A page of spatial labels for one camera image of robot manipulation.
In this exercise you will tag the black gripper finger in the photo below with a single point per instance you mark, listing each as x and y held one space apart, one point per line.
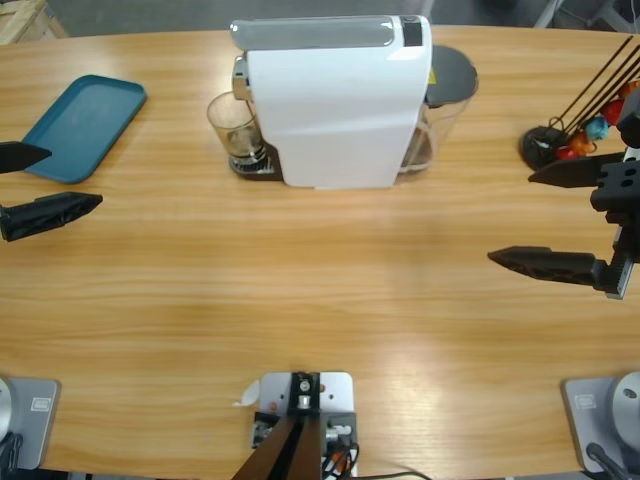
50 212
20 156

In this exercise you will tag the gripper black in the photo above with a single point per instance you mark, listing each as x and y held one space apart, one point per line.
622 190

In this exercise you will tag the clear drinking glass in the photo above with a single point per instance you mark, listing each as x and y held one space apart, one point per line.
240 140

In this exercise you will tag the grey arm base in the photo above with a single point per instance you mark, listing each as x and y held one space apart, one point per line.
40 425
585 420

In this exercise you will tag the red coffee capsule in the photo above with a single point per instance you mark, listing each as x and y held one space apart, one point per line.
566 153
614 110

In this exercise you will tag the orange coffee capsule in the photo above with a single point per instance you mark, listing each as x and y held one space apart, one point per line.
629 90
581 143

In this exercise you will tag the blue coffee capsule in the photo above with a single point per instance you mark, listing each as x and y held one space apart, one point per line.
596 129

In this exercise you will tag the white capsule coffee machine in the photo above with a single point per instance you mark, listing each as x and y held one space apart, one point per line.
340 110

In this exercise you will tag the teal plastic tray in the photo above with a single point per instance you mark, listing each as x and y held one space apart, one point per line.
85 125

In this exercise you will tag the black capsule holder with rods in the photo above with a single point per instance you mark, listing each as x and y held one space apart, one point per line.
537 142

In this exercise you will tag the wooden pallet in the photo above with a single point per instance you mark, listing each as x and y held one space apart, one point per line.
20 20

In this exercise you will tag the clear water tank dark lid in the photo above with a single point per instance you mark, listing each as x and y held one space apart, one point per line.
450 75

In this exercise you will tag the drip tray with metal grille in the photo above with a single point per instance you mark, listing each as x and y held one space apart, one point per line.
260 174

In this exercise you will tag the white paper tag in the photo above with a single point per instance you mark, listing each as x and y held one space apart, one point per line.
250 395

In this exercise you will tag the white metal frame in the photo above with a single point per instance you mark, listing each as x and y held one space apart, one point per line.
547 12

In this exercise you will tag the dark camera mount post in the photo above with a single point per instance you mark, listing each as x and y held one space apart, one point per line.
295 450

